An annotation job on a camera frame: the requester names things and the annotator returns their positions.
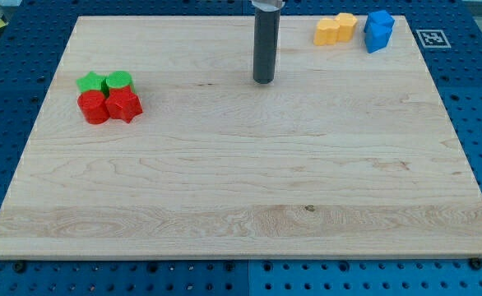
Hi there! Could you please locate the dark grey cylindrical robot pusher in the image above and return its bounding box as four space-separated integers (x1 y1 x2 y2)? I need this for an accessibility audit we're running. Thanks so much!
253 8 280 84

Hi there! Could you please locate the red cylinder block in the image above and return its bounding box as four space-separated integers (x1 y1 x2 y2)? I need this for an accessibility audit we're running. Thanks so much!
77 90 109 124

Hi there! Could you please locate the blue block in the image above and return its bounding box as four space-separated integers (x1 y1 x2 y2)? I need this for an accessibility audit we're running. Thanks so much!
364 10 395 33
364 23 392 53

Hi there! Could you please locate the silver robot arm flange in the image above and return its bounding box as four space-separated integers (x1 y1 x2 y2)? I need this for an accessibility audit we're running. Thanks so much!
251 0 285 12

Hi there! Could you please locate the blue block rear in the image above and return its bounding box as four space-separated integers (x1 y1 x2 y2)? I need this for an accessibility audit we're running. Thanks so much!
364 10 395 33

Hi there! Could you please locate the green star block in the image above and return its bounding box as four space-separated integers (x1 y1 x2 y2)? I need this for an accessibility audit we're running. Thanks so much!
76 72 109 95

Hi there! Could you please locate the light wooden board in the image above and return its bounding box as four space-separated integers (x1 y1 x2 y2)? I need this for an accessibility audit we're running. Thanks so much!
0 16 482 261

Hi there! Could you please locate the white fiducial marker tag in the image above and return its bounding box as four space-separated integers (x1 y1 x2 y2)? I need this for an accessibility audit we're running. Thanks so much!
416 29 451 49

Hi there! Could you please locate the black bolt bottom right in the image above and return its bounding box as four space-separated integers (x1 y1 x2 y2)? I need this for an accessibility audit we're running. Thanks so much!
468 257 482 271

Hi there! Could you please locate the green cylinder block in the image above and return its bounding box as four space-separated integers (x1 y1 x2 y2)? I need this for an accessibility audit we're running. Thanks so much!
105 71 135 93

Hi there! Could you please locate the blue block front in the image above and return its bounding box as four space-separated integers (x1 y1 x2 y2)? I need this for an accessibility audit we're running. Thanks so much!
364 23 392 53

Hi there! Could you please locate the black bolt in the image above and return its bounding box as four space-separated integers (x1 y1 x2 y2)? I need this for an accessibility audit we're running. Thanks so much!
468 257 482 271
12 261 26 274

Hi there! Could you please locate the black bolt bottom left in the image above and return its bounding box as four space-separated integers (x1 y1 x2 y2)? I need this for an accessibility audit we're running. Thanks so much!
12 261 26 274

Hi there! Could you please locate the yellow heart block left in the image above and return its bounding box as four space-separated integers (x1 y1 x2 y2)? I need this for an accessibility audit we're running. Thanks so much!
313 17 340 46

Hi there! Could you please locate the yellow hexagon block right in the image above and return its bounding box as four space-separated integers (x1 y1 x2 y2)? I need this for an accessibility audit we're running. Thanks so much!
335 12 358 42

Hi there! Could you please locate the red star block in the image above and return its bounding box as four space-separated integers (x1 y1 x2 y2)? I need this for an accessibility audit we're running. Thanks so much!
105 88 143 123

